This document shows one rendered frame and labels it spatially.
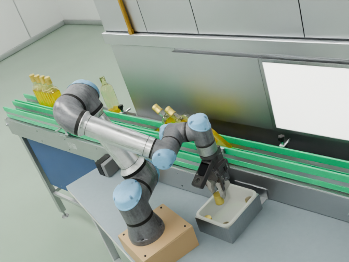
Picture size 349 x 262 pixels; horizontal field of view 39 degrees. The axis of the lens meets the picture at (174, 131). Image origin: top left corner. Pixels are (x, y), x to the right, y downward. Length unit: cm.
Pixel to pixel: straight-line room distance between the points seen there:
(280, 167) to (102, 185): 99
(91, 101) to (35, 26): 658
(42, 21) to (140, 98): 591
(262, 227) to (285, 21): 80
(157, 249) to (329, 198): 67
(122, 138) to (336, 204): 83
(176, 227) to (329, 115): 73
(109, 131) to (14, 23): 658
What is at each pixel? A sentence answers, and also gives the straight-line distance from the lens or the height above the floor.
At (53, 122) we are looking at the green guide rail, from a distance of 296.
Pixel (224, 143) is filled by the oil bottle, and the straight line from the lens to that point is 219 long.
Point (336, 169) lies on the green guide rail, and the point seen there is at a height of 92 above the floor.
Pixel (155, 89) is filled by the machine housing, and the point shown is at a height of 108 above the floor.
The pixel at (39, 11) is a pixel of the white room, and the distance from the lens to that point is 845.
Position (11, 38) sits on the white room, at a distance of 820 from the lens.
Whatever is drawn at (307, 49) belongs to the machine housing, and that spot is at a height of 136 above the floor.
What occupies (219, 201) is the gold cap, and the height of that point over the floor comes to 90.
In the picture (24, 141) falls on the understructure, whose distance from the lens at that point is 348.
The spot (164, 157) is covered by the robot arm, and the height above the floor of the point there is 124.
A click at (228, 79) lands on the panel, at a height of 121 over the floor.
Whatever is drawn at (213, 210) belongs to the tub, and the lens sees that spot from 210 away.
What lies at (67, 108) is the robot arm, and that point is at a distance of 177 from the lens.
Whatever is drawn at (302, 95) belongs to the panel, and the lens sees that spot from 195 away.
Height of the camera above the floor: 213
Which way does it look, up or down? 30 degrees down
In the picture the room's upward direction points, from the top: 19 degrees counter-clockwise
